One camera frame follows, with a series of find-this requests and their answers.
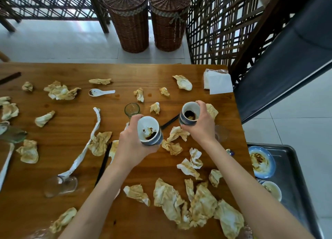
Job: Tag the person's left hand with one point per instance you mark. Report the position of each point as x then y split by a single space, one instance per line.
129 148

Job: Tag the person's right hand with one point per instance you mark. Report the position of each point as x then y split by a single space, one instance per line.
205 129

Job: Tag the blue rimmed plate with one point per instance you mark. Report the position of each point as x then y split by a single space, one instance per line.
260 161

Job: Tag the used napkins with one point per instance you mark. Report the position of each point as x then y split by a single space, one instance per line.
168 200

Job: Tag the white bowl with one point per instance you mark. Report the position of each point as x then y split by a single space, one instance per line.
272 190
259 181

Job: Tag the metal tray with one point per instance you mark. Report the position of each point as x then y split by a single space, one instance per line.
293 168

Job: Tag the person's left forearm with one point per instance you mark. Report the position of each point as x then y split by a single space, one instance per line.
98 202

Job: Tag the person's right forearm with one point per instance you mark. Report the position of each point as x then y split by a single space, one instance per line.
254 194

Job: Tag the white paper napkin pack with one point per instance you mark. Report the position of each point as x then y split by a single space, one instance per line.
219 81

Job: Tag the dark wooden table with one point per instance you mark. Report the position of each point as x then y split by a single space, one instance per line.
145 72

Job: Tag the grey blue pillar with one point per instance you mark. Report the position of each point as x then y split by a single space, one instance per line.
285 65

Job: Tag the brown wicker lidded basket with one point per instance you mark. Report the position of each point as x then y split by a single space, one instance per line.
167 26
129 26

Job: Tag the dark wooden lattice screen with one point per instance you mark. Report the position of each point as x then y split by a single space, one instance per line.
97 10
233 20

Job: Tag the light wooden table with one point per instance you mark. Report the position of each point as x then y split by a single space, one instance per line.
4 56

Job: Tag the dark wooden post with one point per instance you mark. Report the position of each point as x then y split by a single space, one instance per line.
259 33

